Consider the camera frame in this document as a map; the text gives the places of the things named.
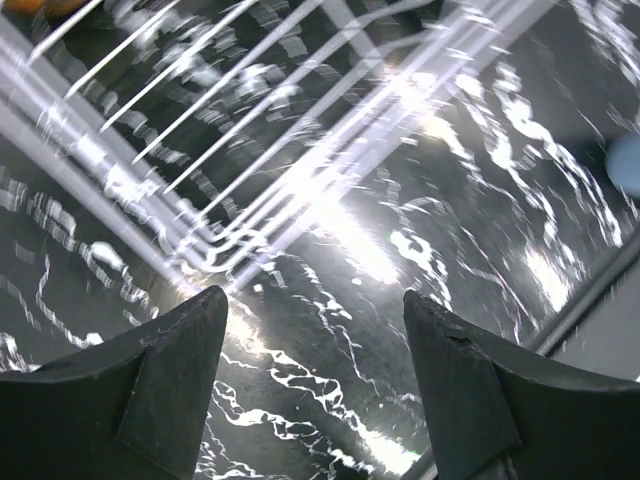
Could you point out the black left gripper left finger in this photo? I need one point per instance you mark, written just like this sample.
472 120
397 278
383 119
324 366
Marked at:
132 407

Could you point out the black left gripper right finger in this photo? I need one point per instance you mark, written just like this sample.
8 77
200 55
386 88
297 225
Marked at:
495 410

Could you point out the light blue cup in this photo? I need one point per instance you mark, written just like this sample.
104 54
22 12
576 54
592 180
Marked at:
623 165

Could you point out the white wire dish rack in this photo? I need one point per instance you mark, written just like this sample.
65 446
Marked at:
208 135

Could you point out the red interior mug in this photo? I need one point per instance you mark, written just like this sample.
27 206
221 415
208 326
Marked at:
53 8

